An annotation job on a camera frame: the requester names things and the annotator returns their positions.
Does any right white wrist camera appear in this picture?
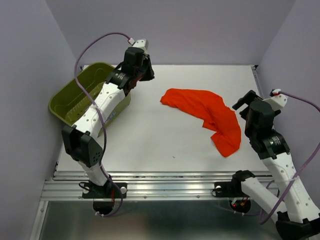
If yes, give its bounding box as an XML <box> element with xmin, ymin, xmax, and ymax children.
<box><xmin>263</xmin><ymin>88</ymin><xmax>288</xmax><ymax>111</ymax></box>

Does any aluminium mounting rail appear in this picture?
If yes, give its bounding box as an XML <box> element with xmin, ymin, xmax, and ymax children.
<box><xmin>41</xmin><ymin>171</ymin><xmax>305</xmax><ymax>201</ymax></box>

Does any olive green plastic basket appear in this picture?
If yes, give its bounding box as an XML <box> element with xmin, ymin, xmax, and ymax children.
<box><xmin>48</xmin><ymin>62</ymin><xmax>132</xmax><ymax>139</ymax></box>

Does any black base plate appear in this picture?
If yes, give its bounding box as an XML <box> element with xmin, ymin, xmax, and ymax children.
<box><xmin>78</xmin><ymin>181</ymin><xmax>128</xmax><ymax>199</ymax></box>
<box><xmin>211</xmin><ymin>181</ymin><xmax>247</xmax><ymax>198</ymax></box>

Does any orange t shirt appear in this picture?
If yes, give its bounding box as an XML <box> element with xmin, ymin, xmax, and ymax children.
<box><xmin>160</xmin><ymin>88</ymin><xmax>242</xmax><ymax>158</ymax></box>

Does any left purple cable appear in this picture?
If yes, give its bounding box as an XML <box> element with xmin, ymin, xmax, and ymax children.
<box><xmin>74</xmin><ymin>32</ymin><xmax>131</xmax><ymax>218</ymax></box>

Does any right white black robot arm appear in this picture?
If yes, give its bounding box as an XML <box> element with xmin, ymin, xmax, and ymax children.
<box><xmin>230</xmin><ymin>89</ymin><xmax>320</xmax><ymax>240</ymax></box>

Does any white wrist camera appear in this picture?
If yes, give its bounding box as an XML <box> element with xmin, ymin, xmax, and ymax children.
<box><xmin>263</xmin><ymin>88</ymin><xmax>288</xmax><ymax>111</ymax></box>
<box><xmin>128</xmin><ymin>37</ymin><xmax>149</xmax><ymax>54</ymax></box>

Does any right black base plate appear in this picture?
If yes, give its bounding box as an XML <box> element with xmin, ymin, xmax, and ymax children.
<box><xmin>211</xmin><ymin>181</ymin><xmax>247</xmax><ymax>198</ymax></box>

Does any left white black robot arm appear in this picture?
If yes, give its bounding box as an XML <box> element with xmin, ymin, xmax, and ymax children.
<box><xmin>62</xmin><ymin>40</ymin><xmax>154</xmax><ymax>197</ymax></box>

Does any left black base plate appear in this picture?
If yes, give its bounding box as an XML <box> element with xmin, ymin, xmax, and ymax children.
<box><xmin>78</xmin><ymin>181</ymin><xmax>128</xmax><ymax>199</ymax></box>

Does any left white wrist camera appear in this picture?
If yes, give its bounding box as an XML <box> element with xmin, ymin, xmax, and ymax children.
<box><xmin>128</xmin><ymin>37</ymin><xmax>149</xmax><ymax>54</ymax></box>

